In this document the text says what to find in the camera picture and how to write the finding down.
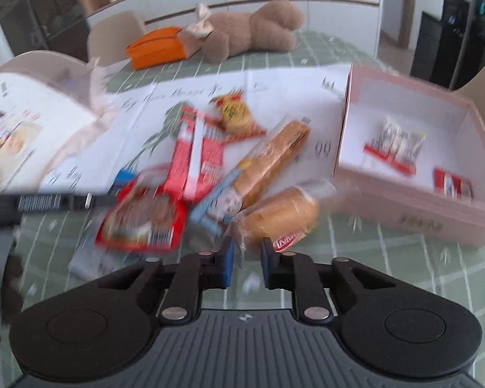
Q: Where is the pink cardboard box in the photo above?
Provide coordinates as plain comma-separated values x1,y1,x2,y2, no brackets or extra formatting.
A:
332,63,485,248

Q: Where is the dark glass cabinet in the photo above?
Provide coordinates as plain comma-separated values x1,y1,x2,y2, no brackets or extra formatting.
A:
0,0,90,62

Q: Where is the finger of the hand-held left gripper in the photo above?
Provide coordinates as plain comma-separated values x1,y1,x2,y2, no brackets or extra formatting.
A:
0,193,119,227

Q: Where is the silver red snack packet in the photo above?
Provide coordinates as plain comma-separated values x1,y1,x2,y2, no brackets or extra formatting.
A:
364,116,401,163
402,131,427,175
388,131,414,170

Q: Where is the long red snack packet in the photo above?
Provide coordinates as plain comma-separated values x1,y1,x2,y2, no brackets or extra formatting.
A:
164,105,227,203

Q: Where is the long sliced bread packet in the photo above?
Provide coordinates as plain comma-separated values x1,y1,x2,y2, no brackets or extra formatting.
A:
190,115,312,236

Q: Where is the small red white packet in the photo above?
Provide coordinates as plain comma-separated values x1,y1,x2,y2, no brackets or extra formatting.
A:
433,167,473,201

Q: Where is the red round snack packet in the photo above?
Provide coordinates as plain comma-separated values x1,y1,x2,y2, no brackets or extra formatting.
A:
95,164,189,253

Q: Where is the round bread bun packet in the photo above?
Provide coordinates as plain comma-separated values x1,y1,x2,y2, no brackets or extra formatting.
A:
226,180,339,256

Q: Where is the beige chair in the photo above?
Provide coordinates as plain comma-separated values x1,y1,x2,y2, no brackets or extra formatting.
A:
87,11,147,66
455,54,485,140
0,50,93,90

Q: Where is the pink ruffled cushion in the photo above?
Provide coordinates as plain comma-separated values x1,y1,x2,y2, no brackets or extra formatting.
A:
0,62,120,192

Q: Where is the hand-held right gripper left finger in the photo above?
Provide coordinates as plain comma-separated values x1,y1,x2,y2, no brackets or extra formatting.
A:
99,238,235,326

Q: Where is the silver grey packet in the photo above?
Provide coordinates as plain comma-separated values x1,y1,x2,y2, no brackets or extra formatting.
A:
69,246,119,282

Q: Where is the brown teddy bear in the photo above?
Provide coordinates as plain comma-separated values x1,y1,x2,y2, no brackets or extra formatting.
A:
178,0,308,64

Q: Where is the small blue packet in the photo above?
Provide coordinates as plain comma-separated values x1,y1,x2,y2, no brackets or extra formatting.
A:
109,169,138,197

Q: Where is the yellow snack packet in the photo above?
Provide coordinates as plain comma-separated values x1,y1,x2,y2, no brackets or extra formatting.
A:
208,89,267,143

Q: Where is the black cabinet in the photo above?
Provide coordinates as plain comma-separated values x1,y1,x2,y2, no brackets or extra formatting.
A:
410,0,485,90

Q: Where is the white printed paper sheet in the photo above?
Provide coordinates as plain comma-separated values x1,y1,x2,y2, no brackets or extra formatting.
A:
40,63,353,195

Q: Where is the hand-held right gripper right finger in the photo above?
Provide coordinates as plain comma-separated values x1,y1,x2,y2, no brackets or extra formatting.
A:
260,238,393,326

